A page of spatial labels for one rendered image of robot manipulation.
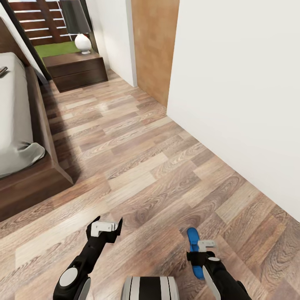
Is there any sandal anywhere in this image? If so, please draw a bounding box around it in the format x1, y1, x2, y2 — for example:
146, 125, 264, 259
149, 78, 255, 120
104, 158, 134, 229
187, 227, 205, 280

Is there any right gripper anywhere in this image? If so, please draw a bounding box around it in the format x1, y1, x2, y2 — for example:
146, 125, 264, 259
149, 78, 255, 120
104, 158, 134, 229
187, 251, 214, 268

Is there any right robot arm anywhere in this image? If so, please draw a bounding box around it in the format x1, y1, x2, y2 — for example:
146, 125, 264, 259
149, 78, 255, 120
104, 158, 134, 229
187, 240, 252, 300

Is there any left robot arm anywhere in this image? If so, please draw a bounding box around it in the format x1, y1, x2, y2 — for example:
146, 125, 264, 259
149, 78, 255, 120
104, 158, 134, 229
53, 216, 123, 300

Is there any robot trunk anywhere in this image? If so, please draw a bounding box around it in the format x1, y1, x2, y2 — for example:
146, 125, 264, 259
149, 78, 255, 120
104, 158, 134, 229
121, 277, 179, 300

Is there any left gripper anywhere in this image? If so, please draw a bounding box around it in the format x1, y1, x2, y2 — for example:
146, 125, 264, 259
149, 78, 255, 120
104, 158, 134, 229
84, 216, 123, 256

